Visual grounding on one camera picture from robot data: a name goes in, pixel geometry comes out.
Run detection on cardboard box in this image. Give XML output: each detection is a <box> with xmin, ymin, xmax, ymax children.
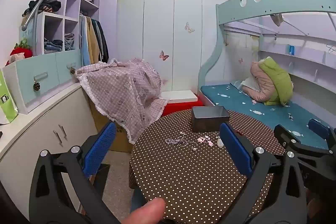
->
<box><xmin>89</xmin><ymin>94</ymin><xmax>134</xmax><ymax>153</ymax></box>

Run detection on hanging grey cloth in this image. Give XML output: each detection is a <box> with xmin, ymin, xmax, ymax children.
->
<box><xmin>270</xmin><ymin>13</ymin><xmax>284</xmax><ymax>26</ymax></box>

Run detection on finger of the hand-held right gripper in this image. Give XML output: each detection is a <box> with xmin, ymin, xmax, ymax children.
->
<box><xmin>274</xmin><ymin>124</ymin><xmax>336</xmax><ymax>162</ymax></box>
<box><xmin>308</xmin><ymin>118</ymin><xmax>336</xmax><ymax>147</ymax></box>

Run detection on light blue hanging garment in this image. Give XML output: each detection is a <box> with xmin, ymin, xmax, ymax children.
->
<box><xmin>79</xmin><ymin>15</ymin><xmax>91</xmax><ymax>67</ymax></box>

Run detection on white board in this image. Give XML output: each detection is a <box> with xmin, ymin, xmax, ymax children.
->
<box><xmin>159</xmin><ymin>90</ymin><xmax>198</xmax><ymax>102</ymax></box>

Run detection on brown polka dot tablecloth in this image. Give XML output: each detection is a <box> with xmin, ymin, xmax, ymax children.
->
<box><xmin>129</xmin><ymin>109</ymin><xmax>286</xmax><ymax>223</ymax></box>

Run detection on pink quilt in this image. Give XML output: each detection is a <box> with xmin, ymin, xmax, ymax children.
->
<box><xmin>241</xmin><ymin>61</ymin><xmax>279</xmax><ymax>103</ymax></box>

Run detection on dark hanging jackets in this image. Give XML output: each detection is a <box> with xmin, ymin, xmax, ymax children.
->
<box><xmin>93</xmin><ymin>19</ymin><xmax>109</xmax><ymax>63</ymax></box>

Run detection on green quilt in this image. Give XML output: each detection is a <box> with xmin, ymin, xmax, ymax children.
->
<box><xmin>259</xmin><ymin>56</ymin><xmax>294</xmax><ymax>107</ymax></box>

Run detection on white pillow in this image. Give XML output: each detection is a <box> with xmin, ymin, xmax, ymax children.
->
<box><xmin>241</xmin><ymin>76</ymin><xmax>260</xmax><ymax>92</ymax></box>

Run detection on green bag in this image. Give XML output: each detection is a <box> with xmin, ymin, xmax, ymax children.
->
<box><xmin>0</xmin><ymin>67</ymin><xmax>19</xmax><ymax>125</ymax></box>

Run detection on white cabinet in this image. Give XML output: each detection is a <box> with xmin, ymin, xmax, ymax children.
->
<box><xmin>0</xmin><ymin>80</ymin><xmax>97</xmax><ymax>214</ymax></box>

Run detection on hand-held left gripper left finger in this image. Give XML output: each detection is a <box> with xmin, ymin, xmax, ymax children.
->
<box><xmin>28</xmin><ymin>122</ymin><xmax>124</xmax><ymax>224</ymax></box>

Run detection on tan hanging coat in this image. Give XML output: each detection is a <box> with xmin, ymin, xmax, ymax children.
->
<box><xmin>85</xmin><ymin>17</ymin><xmax>101</xmax><ymax>65</ymax></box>

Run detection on dark metal box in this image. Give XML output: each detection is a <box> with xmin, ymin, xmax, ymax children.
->
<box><xmin>191</xmin><ymin>106</ymin><xmax>231</xmax><ymax>133</ymax></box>

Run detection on red storage box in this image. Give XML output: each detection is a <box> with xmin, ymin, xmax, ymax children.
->
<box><xmin>161</xmin><ymin>99</ymin><xmax>205</xmax><ymax>117</ymax></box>

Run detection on beaded necklace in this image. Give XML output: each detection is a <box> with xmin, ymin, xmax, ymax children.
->
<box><xmin>165</xmin><ymin>135</ymin><xmax>191</xmax><ymax>148</ymax></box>

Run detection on red strawberry plush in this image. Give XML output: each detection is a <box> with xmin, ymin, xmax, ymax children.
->
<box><xmin>5</xmin><ymin>39</ymin><xmax>33</xmax><ymax>66</ymax></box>

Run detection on teal patterned bed sheet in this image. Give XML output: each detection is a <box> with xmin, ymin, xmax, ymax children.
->
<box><xmin>201</xmin><ymin>84</ymin><xmax>336</xmax><ymax>151</ymax></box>

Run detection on pink checked blanket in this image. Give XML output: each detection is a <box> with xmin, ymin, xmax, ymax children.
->
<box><xmin>76</xmin><ymin>57</ymin><xmax>169</xmax><ymax>144</ymax></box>

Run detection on teal bunk bed frame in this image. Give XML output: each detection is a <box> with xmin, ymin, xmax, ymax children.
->
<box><xmin>198</xmin><ymin>0</ymin><xmax>336</xmax><ymax>109</ymax></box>

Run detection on lavender stair shelf unit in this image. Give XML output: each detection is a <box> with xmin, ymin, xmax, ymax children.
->
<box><xmin>20</xmin><ymin>0</ymin><xmax>118</xmax><ymax>56</ymax></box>

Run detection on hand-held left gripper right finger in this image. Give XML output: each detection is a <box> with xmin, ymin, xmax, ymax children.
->
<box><xmin>219</xmin><ymin>121</ymin><xmax>308</xmax><ymax>224</ymax></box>

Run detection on pile of dark clothes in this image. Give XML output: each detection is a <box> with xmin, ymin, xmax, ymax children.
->
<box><xmin>22</xmin><ymin>0</ymin><xmax>62</xmax><ymax>17</ymax></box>

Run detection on person's left hand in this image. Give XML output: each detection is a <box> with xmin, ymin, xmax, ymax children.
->
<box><xmin>118</xmin><ymin>198</ymin><xmax>167</xmax><ymax>224</ymax></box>

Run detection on lavender wall shelf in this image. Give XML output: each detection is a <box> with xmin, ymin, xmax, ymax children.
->
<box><xmin>259</xmin><ymin>49</ymin><xmax>336</xmax><ymax>109</ymax></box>

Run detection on silver chain pearl bracelet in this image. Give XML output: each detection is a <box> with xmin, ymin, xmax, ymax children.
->
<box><xmin>213</xmin><ymin>132</ymin><xmax>224</xmax><ymax>149</ymax></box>

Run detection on teal drawer unit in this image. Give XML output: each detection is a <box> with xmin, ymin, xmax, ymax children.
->
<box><xmin>2</xmin><ymin>49</ymin><xmax>82</xmax><ymax>115</ymax></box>

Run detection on white wardrobe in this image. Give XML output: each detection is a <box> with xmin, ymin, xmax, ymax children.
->
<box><xmin>117</xmin><ymin>0</ymin><xmax>227</xmax><ymax>94</ymax></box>

